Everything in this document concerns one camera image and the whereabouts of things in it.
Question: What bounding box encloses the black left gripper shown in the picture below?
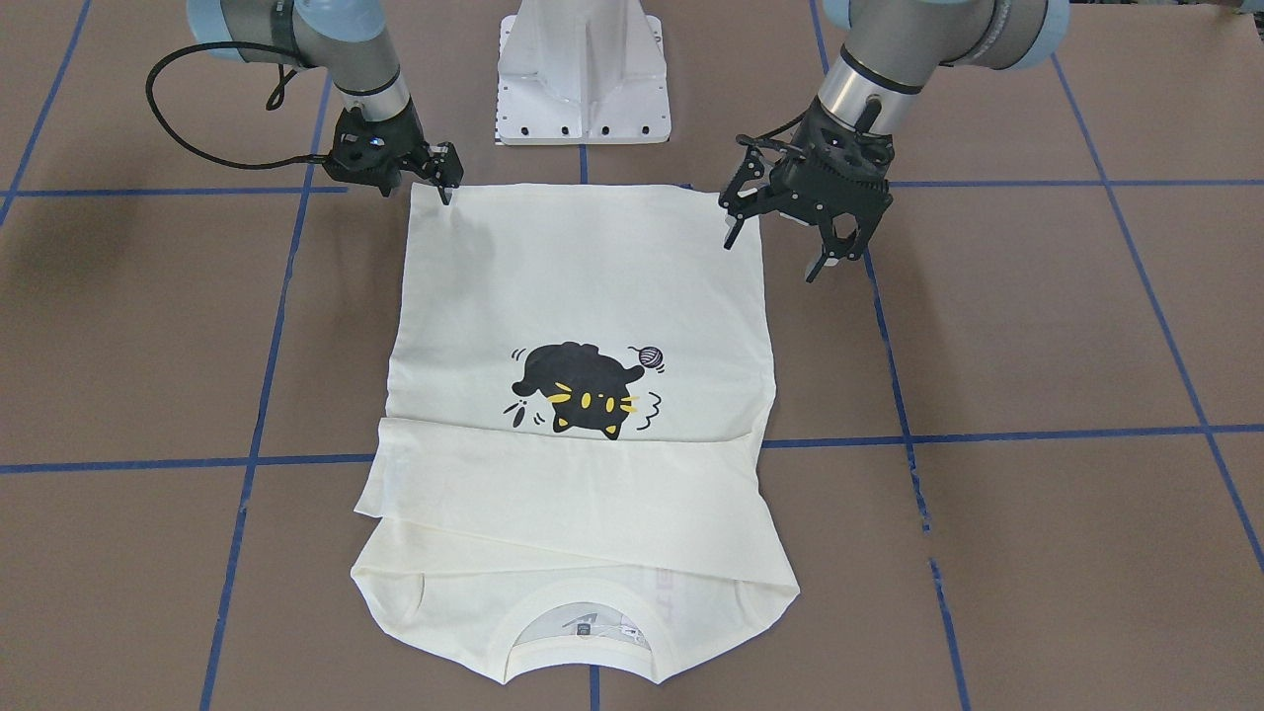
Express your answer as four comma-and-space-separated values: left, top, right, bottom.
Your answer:
718, 99, 895, 283

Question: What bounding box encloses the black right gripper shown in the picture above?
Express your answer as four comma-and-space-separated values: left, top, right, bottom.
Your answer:
322, 104, 464, 205

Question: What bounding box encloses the cream long-sleeve cat shirt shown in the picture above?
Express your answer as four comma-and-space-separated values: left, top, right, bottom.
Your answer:
351, 183, 800, 683

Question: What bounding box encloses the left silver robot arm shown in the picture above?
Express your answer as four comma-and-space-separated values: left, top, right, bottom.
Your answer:
718, 1, 1071, 280

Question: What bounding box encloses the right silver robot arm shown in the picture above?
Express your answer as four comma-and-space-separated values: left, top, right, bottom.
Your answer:
187, 1, 463, 205

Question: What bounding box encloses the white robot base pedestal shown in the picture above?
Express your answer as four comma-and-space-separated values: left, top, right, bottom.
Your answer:
494, 1, 672, 147

